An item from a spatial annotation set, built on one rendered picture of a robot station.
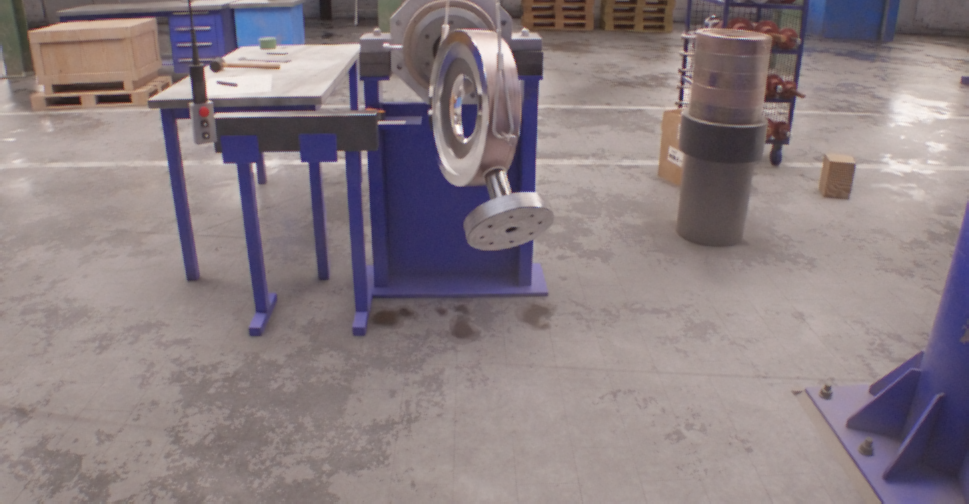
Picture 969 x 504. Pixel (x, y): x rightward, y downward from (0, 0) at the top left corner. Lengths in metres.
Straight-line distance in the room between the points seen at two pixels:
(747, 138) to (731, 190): 0.29
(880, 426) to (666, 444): 0.72
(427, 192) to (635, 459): 1.51
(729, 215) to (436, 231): 1.53
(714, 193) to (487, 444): 1.97
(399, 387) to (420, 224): 0.91
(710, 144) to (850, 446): 1.72
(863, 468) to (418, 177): 2.05
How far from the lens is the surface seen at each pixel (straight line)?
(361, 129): 2.68
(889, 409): 2.58
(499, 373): 2.65
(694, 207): 3.81
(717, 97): 3.63
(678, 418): 2.51
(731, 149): 3.65
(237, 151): 2.79
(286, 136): 2.74
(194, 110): 2.27
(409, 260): 3.29
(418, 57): 2.73
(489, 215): 1.49
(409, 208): 3.19
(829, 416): 2.63
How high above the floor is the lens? 1.49
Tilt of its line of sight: 23 degrees down
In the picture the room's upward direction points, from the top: 1 degrees clockwise
